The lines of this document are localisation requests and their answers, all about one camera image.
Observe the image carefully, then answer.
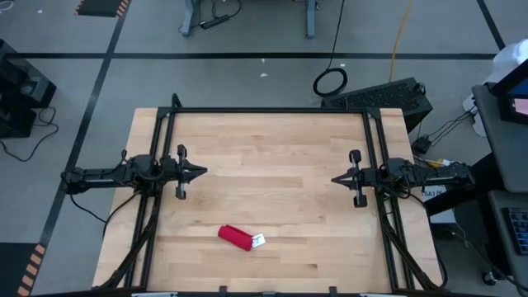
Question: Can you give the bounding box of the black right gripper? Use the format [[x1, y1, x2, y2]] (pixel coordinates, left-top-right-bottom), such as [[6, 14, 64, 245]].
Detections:
[[331, 148, 372, 209]]

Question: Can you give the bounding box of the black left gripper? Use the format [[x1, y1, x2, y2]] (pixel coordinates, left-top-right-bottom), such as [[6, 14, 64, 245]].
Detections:
[[167, 144, 209, 200]]

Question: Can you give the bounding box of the red towel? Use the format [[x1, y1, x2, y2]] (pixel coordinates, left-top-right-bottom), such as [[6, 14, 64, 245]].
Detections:
[[217, 224, 266, 252]]

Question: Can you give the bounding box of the black power adapter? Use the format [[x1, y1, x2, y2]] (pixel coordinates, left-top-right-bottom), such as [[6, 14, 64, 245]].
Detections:
[[411, 135, 433, 156]]

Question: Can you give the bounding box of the white labelled box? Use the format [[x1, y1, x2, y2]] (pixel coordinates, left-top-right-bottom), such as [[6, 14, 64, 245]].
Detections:
[[419, 184, 457, 224]]

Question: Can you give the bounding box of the black perforated computer tower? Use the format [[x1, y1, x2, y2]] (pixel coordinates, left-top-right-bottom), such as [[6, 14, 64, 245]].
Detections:
[[320, 77, 434, 134]]

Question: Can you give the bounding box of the black desk foot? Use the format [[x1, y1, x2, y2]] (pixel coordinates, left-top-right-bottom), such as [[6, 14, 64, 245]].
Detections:
[[423, 151, 507, 218]]

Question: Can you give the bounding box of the black power strip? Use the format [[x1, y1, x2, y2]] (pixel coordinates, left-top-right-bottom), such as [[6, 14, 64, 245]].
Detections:
[[199, 14, 231, 31]]

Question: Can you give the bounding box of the grey desk leg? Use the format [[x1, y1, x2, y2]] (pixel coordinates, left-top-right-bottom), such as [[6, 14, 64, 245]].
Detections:
[[179, 0, 202, 37], [304, 0, 318, 40]]

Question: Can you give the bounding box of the grey desk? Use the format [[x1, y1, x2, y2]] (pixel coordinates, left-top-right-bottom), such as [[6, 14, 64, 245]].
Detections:
[[488, 189, 528, 290], [471, 82, 528, 195]]

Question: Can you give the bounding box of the black monitor with lit screen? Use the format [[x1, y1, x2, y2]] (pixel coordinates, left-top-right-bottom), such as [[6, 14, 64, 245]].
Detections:
[[489, 59, 528, 126]]

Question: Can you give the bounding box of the black keyboard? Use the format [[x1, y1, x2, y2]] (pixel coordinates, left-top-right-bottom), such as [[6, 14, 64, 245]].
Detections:
[[501, 205, 528, 256]]

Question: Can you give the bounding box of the black equipment box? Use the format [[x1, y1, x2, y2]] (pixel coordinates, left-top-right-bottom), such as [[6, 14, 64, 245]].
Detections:
[[0, 101, 38, 139]]

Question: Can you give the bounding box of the black equipment case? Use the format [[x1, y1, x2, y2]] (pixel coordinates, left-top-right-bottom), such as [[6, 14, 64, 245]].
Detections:
[[0, 39, 58, 109]]

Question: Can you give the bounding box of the black hazard-striped mat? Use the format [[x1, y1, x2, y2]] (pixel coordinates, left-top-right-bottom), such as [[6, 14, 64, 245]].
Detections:
[[0, 242, 48, 297], [73, 0, 132, 18]]

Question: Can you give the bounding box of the white bag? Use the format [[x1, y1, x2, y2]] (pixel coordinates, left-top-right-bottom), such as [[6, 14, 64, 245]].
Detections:
[[461, 39, 528, 138]]

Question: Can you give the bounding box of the black aluminium table frame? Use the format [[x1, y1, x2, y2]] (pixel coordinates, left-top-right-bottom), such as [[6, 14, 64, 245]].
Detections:
[[98, 92, 449, 296]]

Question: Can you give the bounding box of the white cable with yellow plug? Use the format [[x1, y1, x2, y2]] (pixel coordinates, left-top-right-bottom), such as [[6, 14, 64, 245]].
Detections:
[[413, 154, 457, 168]]

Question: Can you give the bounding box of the black hanging cable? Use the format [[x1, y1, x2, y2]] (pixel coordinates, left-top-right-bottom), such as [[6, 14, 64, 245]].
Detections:
[[312, 0, 349, 98]]

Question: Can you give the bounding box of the yellow hanging cable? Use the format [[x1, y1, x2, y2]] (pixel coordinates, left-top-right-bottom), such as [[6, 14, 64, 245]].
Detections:
[[389, 0, 415, 83]]

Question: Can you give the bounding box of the black floor cable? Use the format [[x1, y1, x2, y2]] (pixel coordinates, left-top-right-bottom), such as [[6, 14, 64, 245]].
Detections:
[[0, 106, 60, 163]]

